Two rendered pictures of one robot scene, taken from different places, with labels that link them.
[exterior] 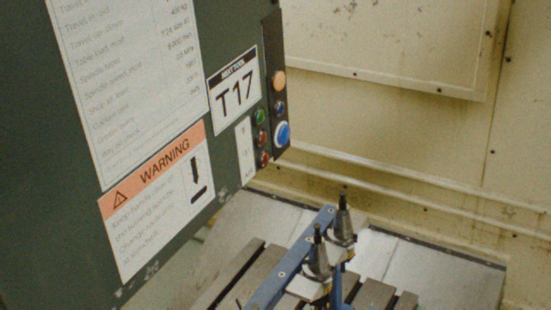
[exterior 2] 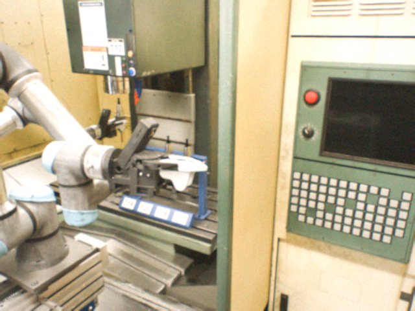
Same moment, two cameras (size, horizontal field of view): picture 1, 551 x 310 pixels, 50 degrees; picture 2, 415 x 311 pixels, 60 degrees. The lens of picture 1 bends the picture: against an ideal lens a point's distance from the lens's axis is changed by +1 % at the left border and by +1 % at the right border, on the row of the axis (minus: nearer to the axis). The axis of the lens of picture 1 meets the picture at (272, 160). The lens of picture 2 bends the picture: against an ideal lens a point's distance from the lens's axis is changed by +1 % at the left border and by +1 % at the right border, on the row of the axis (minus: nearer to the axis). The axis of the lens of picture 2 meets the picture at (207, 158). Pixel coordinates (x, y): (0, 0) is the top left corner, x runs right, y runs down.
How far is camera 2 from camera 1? 2.00 m
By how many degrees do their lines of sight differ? 75
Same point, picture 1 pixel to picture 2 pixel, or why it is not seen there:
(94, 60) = (84, 21)
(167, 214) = (95, 62)
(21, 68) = (74, 16)
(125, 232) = (86, 57)
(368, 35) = not seen: hidden behind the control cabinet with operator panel
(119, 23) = (89, 16)
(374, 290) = (214, 226)
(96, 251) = (81, 56)
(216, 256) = not seen: hidden behind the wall
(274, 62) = (129, 48)
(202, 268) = not seen: hidden behind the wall
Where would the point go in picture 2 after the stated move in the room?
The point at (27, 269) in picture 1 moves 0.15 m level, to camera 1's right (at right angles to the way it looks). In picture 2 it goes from (71, 48) to (63, 50)
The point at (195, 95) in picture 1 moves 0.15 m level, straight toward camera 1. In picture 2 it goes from (104, 40) to (71, 40)
